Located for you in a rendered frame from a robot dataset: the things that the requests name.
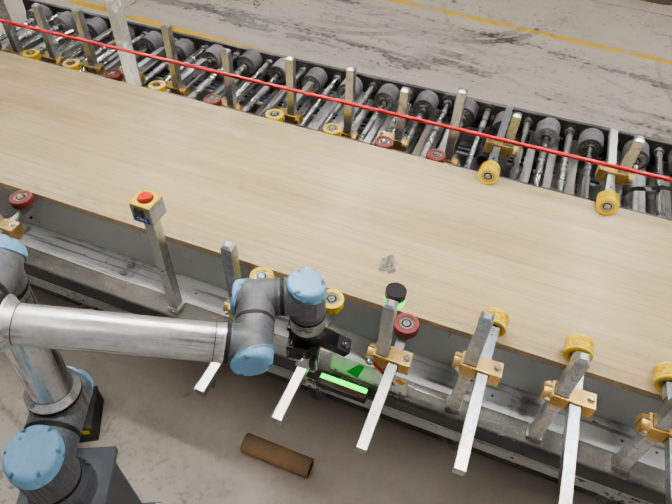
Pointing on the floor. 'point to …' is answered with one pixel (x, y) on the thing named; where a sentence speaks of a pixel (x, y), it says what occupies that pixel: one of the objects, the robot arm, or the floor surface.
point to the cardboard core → (277, 455)
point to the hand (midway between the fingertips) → (316, 368)
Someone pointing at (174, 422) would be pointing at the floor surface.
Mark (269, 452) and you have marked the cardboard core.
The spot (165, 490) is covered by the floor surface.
